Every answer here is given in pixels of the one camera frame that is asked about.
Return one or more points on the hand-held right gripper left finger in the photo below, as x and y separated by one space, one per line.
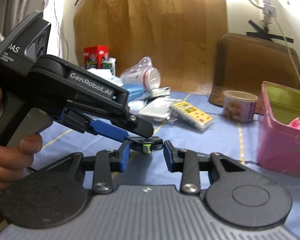
125 156

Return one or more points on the black tape cross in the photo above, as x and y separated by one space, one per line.
267 33

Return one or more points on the plastic bag with white cup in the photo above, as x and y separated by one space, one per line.
142 73

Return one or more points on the tissue pack in plastic wrap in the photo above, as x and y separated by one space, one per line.
105 77

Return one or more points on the person's left hand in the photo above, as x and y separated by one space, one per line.
10 162

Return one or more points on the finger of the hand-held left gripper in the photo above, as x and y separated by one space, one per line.
142 128
107 130

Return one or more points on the blue checked tablecloth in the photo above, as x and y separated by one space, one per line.
215 142

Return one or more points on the brown chair cushion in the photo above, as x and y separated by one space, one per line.
255 65

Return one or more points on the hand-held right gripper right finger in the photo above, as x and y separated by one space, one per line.
168 156

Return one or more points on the white power strip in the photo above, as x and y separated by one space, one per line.
267 5

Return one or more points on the yellow label clear pack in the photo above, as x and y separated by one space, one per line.
192 113

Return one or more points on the snack cup with lid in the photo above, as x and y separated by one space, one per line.
240 107

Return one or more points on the pink fluffy sock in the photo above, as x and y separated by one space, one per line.
296 125

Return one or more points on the pink tin box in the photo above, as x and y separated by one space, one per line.
277 150

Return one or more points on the red cereal box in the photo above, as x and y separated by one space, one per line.
92 56

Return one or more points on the wood grain sheet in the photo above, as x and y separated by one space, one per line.
160 30

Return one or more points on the grey curtain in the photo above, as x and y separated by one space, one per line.
12 5

